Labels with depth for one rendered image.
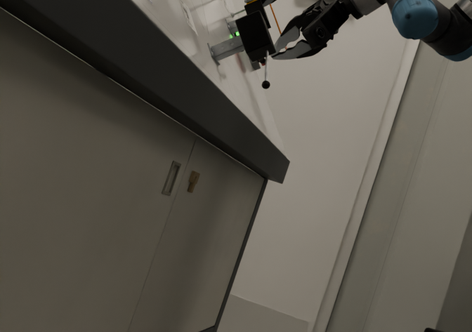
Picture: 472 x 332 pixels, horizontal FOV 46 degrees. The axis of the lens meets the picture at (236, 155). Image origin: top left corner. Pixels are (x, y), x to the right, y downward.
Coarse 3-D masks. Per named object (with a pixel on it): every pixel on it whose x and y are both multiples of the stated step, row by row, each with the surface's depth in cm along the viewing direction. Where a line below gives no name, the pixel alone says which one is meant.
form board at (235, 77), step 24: (144, 0) 62; (168, 0) 74; (192, 0) 94; (216, 0) 126; (168, 24) 69; (216, 24) 111; (192, 48) 78; (216, 72) 90; (240, 72) 119; (240, 96) 106; (264, 96) 149; (264, 120) 130
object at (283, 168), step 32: (0, 0) 44; (32, 0) 42; (64, 0) 46; (96, 0) 50; (128, 0) 54; (64, 32) 48; (96, 32) 51; (128, 32) 56; (160, 32) 62; (96, 64) 59; (128, 64) 58; (160, 64) 64; (192, 64) 73; (160, 96) 67; (192, 96) 76; (224, 96) 87; (192, 128) 89; (224, 128) 92; (256, 128) 109; (256, 160) 116; (288, 160) 145
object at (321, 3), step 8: (320, 0) 121; (336, 0) 119; (344, 0) 113; (312, 8) 122; (320, 8) 116; (344, 8) 115; (352, 8) 113; (312, 16) 116; (360, 16) 115; (304, 24) 117; (336, 32) 119; (328, 40) 118
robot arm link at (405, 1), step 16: (400, 0) 102; (416, 0) 100; (432, 0) 103; (400, 16) 101; (416, 16) 100; (432, 16) 100; (448, 16) 106; (400, 32) 103; (416, 32) 103; (432, 32) 106
